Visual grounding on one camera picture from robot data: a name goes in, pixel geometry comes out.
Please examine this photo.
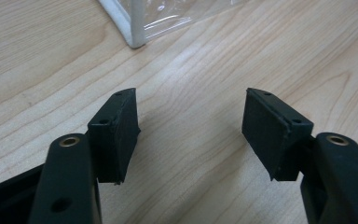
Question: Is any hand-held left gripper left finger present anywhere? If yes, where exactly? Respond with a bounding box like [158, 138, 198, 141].
[87, 88, 142, 185]

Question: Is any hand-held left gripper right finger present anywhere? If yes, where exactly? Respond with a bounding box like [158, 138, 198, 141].
[241, 88, 314, 182]

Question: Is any transparent pouch with white trim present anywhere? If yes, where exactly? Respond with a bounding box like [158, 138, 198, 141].
[97, 0, 253, 49]

